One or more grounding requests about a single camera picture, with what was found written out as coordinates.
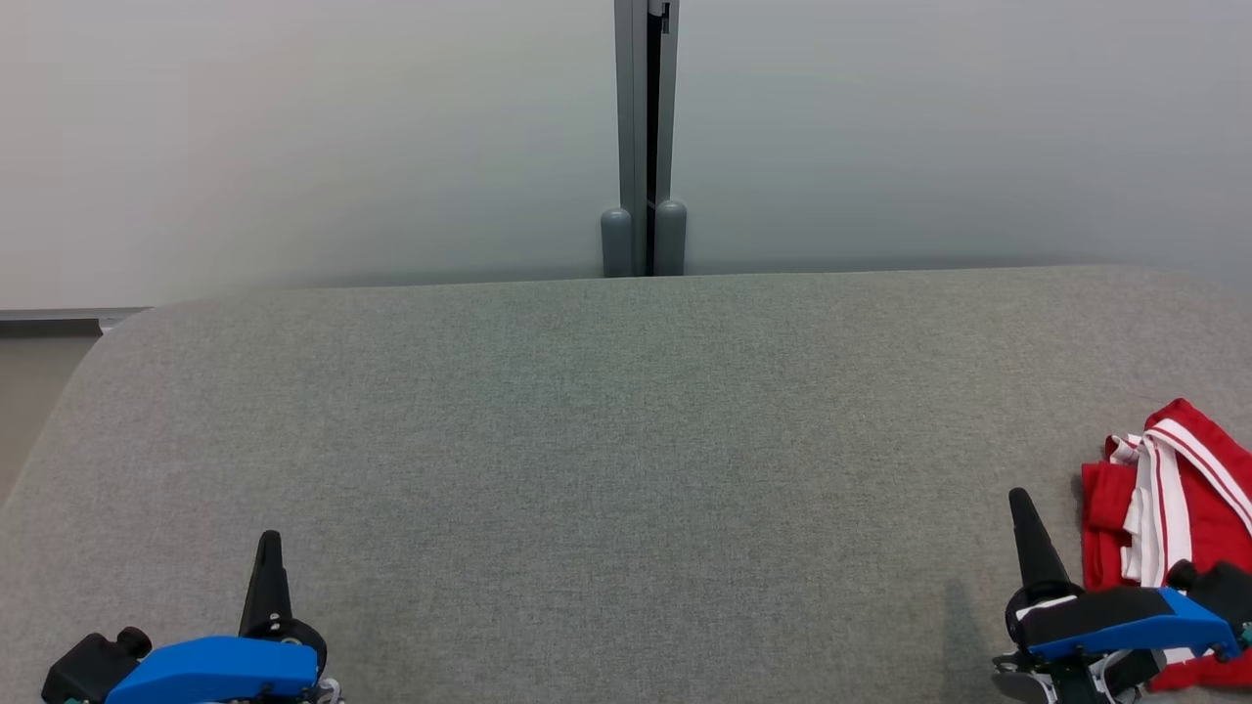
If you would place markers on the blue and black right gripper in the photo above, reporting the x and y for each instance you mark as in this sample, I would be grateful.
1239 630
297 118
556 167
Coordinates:
1125 616

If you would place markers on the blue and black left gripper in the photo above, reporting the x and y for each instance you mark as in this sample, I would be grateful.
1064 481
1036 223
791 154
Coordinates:
225 670

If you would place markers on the red shorts with white waistband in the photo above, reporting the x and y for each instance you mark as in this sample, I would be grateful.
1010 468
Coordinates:
1213 508

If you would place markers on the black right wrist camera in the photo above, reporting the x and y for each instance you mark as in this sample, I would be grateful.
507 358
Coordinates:
1223 587

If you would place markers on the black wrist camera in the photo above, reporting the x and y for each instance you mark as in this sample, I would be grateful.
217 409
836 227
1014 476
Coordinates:
1223 587
88 665

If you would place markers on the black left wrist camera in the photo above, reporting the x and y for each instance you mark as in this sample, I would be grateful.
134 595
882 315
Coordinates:
88 665

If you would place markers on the grey wall baseboard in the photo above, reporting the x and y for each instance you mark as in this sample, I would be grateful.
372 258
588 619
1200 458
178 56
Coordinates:
59 321

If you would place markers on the grey metal partition post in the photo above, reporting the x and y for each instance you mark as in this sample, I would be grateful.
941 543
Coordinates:
631 117

